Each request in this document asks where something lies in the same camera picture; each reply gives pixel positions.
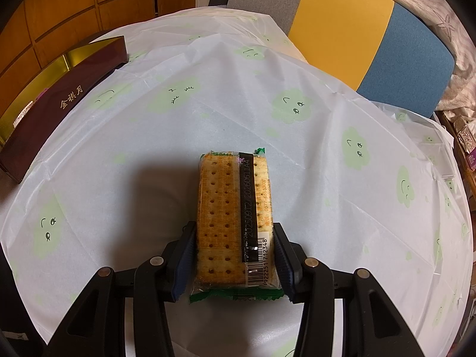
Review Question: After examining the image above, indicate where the grey yellow blue chair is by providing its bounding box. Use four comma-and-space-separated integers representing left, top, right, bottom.
223, 0, 456, 120

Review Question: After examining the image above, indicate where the green-wrapped soda cracker packet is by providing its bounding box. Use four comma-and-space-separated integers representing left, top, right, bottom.
189, 148, 285, 303

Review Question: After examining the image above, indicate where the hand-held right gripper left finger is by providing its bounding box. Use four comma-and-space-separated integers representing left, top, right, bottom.
41, 221, 198, 357

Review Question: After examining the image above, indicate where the silver tissue box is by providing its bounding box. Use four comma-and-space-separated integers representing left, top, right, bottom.
450, 116, 476, 153

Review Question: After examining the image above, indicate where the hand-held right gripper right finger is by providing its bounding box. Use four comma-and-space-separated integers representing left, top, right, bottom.
273, 222, 439, 357

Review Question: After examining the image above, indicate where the wooden wardrobe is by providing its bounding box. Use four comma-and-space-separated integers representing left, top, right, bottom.
0, 0, 198, 82

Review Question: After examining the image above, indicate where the maroon and gold gift box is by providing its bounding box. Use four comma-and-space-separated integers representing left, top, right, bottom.
0, 35, 128, 184

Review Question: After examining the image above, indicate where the wooden side table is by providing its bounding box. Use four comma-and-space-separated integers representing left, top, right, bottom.
439, 109, 476, 198

